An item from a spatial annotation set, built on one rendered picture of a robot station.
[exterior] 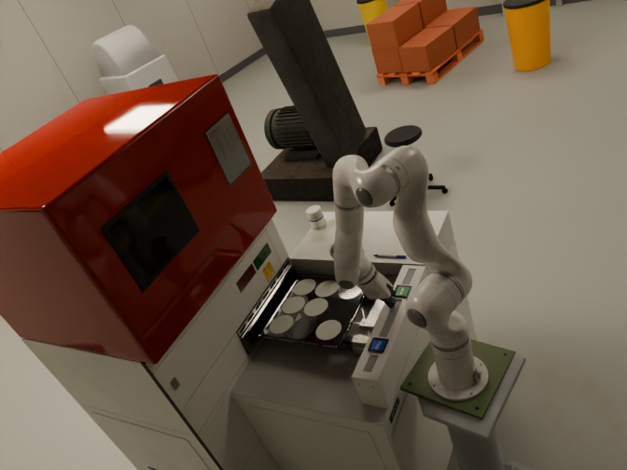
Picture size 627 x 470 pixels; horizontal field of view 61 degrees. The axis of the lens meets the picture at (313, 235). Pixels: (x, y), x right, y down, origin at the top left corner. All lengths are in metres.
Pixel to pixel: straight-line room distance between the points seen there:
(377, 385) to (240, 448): 0.72
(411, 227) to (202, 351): 0.91
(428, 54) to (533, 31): 1.09
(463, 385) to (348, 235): 0.59
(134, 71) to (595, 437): 6.33
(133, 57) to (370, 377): 6.25
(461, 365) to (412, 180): 0.61
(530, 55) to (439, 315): 4.72
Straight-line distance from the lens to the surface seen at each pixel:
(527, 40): 5.94
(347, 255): 1.63
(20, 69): 7.82
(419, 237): 1.43
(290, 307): 2.18
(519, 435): 2.69
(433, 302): 1.49
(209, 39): 9.41
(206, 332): 1.96
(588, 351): 2.98
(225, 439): 2.15
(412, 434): 2.06
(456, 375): 1.74
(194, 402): 1.97
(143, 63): 7.47
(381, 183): 1.32
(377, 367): 1.75
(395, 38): 6.41
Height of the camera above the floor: 2.25
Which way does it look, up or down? 32 degrees down
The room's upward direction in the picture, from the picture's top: 22 degrees counter-clockwise
